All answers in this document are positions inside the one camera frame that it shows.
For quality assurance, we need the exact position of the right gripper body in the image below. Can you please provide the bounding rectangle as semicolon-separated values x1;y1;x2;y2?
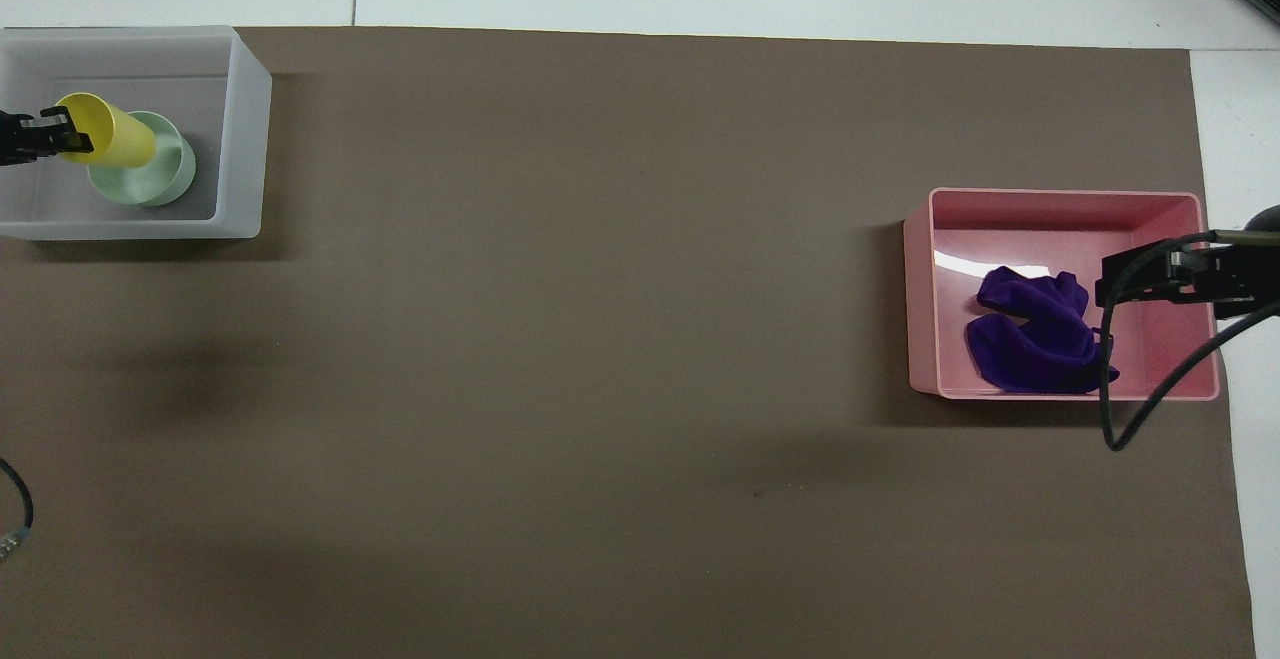
1215;234;1280;321

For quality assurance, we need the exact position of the yellow plastic cup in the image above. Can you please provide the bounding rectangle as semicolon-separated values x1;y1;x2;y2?
54;92;158;170

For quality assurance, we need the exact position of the pink plastic box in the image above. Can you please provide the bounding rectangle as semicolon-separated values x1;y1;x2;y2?
903;187;1221;402

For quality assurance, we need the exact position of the translucent white plastic box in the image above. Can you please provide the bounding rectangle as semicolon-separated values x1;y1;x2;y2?
0;25;273;241

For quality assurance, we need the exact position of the light green plastic cup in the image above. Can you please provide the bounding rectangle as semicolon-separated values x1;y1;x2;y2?
87;111;198;207

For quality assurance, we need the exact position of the purple cloth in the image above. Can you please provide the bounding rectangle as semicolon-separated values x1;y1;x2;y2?
964;265;1121;396

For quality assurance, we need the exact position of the black cable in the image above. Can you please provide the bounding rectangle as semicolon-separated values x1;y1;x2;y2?
0;456;35;563
1098;231;1280;453

